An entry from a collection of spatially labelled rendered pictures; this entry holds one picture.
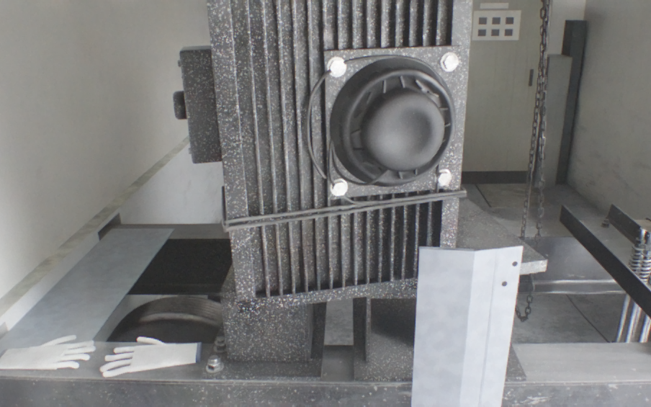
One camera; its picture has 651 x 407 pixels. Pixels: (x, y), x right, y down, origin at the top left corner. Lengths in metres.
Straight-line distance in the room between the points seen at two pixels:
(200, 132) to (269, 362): 0.58
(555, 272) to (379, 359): 1.09
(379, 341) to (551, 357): 0.42
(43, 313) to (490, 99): 3.49
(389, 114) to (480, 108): 3.37
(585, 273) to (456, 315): 1.30
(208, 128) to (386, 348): 0.70
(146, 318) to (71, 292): 0.26
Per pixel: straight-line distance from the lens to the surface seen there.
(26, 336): 1.64
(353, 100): 0.95
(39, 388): 1.60
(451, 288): 0.99
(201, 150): 1.29
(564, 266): 2.22
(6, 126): 1.77
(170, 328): 1.68
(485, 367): 1.12
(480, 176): 4.54
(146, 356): 1.40
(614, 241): 2.09
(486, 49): 4.22
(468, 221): 1.49
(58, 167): 2.00
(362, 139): 0.97
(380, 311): 1.48
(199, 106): 1.26
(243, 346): 1.29
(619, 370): 1.44
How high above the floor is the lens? 1.48
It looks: 22 degrees down
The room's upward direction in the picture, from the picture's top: 2 degrees counter-clockwise
